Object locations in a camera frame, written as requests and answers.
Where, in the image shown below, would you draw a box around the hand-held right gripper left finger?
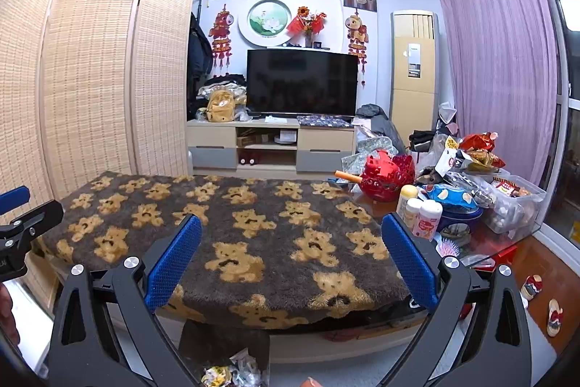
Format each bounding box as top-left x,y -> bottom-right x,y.
47,214 -> 204,387

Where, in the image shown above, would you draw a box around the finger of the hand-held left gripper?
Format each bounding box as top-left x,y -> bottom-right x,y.
0,200 -> 64,254
0,186 -> 30,215

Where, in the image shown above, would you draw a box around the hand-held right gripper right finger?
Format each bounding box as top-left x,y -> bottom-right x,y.
381,213 -> 533,387

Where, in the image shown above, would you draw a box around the black trash bin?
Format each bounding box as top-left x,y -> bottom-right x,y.
178,319 -> 273,387

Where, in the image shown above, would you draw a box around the pink hairbrush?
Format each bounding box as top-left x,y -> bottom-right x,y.
435,239 -> 460,258

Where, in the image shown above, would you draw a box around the white bottle pink label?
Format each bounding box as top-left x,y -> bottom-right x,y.
418,201 -> 443,241

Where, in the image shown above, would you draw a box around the small white bottle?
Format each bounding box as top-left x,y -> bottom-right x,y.
405,199 -> 423,234

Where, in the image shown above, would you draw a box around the white bottle yellow cap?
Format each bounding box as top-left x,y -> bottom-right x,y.
396,184 -> 418,225

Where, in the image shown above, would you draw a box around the blue chips bag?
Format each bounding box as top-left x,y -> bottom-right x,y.
419,184 -> 479,211

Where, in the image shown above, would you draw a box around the red perforated basket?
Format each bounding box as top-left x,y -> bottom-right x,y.
360,150 -> 416,203

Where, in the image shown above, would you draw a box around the brown bear print blanket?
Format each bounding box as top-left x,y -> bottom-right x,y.
34,172 -> 411,331

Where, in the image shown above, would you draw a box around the clear plastic bag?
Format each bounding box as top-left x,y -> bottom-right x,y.
426,133 -> 463,179

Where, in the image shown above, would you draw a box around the silver patterned wrapping sheet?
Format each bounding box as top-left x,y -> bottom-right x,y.
341,137 -> 397,174

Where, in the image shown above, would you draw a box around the clear plastic storage box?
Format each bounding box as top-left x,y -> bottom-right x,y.
471,174 -> 547,236

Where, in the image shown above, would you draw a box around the patterned slipper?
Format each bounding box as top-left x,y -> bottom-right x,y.
520,275 -> 543,301
546,299 -> 565,338

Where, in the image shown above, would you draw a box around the black bag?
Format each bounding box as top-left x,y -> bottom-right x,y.
408,129 -> 438,154

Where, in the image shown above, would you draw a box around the yellow red snack bag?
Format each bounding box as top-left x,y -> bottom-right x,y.
462,149 -> 506,170

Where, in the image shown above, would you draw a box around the beige grey television cabinet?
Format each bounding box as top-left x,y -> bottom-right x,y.
187,118 -> 357,176

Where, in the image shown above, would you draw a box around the woven folding screen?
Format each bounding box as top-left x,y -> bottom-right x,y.
0,0 -> 195,306

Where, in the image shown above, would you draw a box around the grey jacket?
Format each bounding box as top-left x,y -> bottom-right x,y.
356,103 -> 406,152

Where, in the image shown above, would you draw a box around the yellow backpack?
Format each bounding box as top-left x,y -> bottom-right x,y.
206,90 -> 236,123

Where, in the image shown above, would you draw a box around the dark patterned cushion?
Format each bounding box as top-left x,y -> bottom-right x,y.
297,114 -> 354,129

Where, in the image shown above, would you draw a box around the beige standing air conditioner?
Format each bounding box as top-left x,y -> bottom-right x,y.
390,10 -> 439,134

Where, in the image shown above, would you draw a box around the pile of clothes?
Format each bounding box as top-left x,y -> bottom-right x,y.
196,74 -> 248,120

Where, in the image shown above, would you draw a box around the black television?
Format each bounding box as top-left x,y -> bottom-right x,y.
246,49 -> 359,119

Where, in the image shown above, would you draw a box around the dark hanging jackets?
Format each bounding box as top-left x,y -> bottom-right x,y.
188,13 -> 214,98

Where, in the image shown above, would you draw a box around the purple curtain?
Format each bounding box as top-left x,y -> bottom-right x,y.
432,0 -> 559,188

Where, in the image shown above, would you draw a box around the red hanging ornament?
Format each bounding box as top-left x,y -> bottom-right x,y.
208,4 -> 234,77
345,8 -> 369,86

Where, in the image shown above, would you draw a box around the artificial flowers in vase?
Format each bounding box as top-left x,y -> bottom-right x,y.
285,6 -> 328,49

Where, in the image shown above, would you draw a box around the round lotus wall picture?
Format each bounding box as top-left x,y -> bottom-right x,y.
238,0 -> 302,48

